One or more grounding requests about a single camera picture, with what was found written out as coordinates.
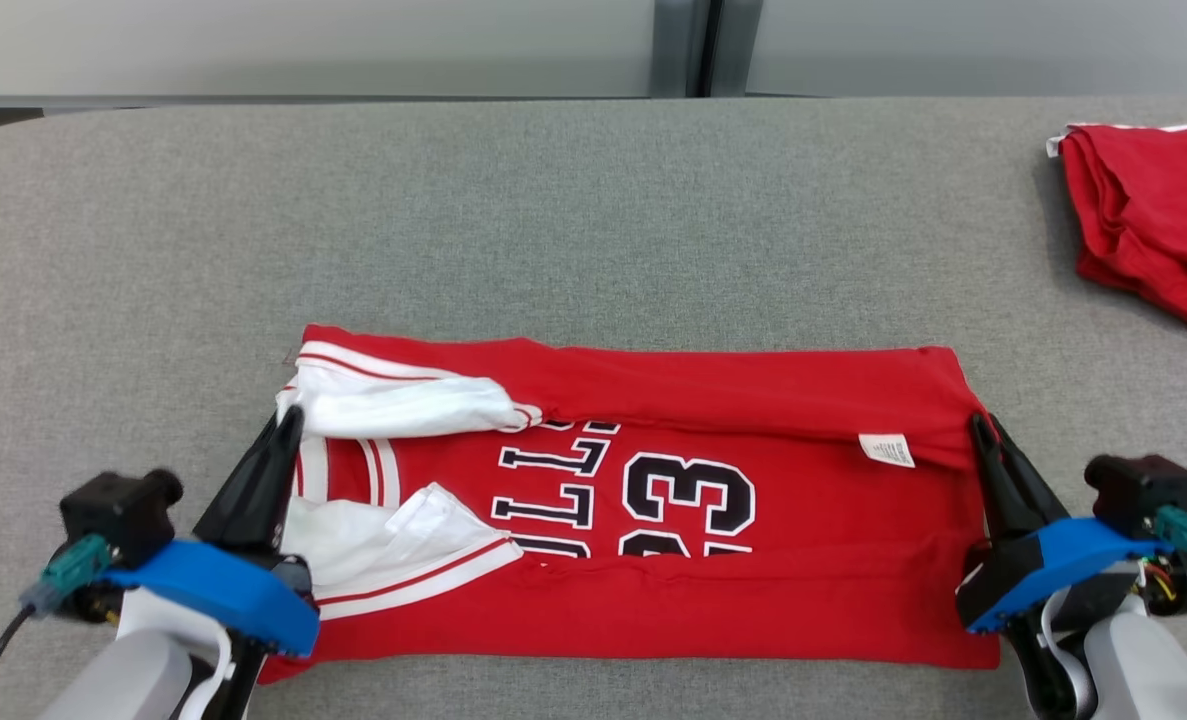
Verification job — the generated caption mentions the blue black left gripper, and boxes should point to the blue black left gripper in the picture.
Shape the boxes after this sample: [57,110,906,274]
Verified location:
[103,405,322,659]

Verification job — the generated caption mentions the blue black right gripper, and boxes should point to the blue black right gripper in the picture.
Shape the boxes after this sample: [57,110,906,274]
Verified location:
[955,411,1187,636]

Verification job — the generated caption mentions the red white basketball jersey shirt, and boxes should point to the red white basketball jersey shirt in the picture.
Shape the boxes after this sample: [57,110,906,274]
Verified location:
[257,322,1002,687]

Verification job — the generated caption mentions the red shorts with white trim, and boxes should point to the red shorts with white trim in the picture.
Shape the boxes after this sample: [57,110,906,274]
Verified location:
[1045,122,1187,345]

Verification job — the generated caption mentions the grey fabric sofa cushion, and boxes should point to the grey fabric sofa cushion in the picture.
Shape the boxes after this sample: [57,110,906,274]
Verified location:
[0,97,1187,720]

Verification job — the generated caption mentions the grey partition frame post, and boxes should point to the grey partition frame post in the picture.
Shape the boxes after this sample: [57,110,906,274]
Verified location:
[650,0,767,99]

